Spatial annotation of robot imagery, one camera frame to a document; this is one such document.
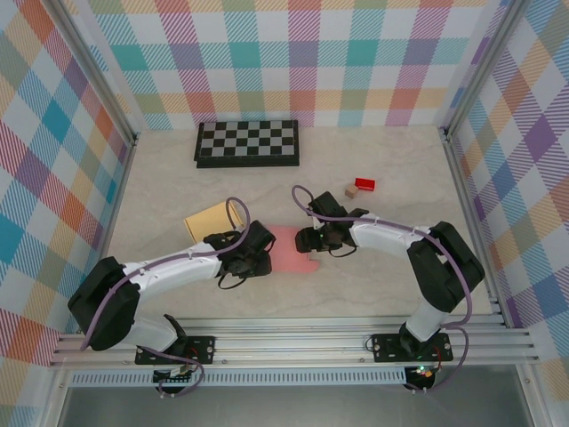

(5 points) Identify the pink paper box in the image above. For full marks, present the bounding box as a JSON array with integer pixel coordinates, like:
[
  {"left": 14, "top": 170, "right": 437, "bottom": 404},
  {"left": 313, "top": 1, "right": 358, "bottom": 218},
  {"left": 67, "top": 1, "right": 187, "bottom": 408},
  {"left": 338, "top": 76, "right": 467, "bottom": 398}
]
[{"left": 265, "top": 224, "right": 322, "bottom": 275}]

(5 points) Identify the yellow paper box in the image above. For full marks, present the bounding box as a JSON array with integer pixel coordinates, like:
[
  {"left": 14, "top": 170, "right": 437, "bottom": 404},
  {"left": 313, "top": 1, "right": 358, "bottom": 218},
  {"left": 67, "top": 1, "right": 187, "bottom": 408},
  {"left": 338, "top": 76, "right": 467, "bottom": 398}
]
[{"left": 183, "top": 199, "right": 246, "bottom": 244}]

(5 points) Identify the black folding chessboard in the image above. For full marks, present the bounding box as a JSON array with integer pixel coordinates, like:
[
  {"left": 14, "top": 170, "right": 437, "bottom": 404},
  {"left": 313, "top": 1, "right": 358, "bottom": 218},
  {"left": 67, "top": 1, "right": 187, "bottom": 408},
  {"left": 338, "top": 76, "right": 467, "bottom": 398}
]
[{"left": 193, "top": 119, "right": 302, "bottom": 170}]

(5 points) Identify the small controller board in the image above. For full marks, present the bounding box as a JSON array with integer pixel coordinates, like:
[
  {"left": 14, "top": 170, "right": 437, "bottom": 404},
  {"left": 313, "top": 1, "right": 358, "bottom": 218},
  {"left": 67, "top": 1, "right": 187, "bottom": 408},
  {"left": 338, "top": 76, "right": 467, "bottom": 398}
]
[
  {"left": 407, "top": 364, "right": 436, "bottom": 383},
  {"left": 153, "top": 365, "right": 196, "bottom": 384}
]

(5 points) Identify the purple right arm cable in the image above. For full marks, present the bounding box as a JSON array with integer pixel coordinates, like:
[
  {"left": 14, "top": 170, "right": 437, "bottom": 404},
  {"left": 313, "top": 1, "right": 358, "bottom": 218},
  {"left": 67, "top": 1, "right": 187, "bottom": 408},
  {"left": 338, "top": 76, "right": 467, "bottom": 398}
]
[{"left": 292, "top": 184, "right": 473, "bottom": 395}]

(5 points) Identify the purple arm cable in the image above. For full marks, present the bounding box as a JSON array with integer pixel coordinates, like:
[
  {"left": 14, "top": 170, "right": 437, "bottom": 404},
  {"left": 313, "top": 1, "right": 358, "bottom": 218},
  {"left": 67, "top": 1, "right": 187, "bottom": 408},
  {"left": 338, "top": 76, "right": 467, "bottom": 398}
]
[
  {"left": 79, "top": 197, "right": 252, "bottom": 399},
  {"left": 292, "top": 184, "right": 473, "bottom": 395}
]

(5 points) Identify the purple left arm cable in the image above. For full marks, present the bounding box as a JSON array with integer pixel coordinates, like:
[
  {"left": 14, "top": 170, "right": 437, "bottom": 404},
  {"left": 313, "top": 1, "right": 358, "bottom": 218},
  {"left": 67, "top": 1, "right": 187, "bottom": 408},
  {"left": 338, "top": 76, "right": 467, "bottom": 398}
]
[{"left": 79, "top": 197, "right": 252, "bottom": 399}]

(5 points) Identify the aluminium mounting rail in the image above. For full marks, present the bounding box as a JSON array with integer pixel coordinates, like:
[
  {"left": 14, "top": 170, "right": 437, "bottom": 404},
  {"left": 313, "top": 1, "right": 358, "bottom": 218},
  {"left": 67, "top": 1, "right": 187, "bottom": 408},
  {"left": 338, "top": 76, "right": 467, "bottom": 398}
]
[{"left": 48, "top": 315, "right": 541, "bottom": 368}]

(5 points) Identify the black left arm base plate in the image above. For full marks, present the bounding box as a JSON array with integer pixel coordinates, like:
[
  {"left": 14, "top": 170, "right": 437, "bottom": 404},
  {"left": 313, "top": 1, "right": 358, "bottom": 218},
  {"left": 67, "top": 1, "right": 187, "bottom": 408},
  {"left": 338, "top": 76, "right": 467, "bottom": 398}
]
[{"left": 134, "top": 335, "right": 218, "bottom": 367}]

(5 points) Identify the slotted grey cable duct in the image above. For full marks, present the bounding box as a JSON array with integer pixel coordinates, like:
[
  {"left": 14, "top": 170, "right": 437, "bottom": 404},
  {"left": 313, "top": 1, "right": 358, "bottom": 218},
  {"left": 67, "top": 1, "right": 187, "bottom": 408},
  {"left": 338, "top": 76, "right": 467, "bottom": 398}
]
[{"left": 68, "top": 371, "right": 413, "bottom": 388}]

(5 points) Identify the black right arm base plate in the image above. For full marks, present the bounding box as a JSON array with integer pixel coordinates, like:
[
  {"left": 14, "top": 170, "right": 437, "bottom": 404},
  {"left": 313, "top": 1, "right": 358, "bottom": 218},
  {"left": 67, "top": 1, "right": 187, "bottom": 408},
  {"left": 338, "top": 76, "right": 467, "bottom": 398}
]
[{"left": 370, "top": 332, "right": 454, "bottom": 364}]

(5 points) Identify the aluminium side rail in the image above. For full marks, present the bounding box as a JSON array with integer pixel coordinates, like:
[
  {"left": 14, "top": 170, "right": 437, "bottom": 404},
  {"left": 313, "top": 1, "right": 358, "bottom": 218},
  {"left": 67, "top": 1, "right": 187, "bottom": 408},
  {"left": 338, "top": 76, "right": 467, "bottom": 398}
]
[
  {"left": 442, "top": 126, "right": 510, "bottom": 328},
  {"left": 78, "top": 133, "right": 140, "bottom": 334}
]

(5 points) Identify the aluminium frame post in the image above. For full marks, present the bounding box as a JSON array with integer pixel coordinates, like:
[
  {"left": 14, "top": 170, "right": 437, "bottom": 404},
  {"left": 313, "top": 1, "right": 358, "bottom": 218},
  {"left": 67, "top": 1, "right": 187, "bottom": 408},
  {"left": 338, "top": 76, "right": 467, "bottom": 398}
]
[
  {"left": 437, "top": 0, "right": 524, "bottom": 139},
  {"left": 51, "top": 0, "right": 140, "bottom": 148}
]

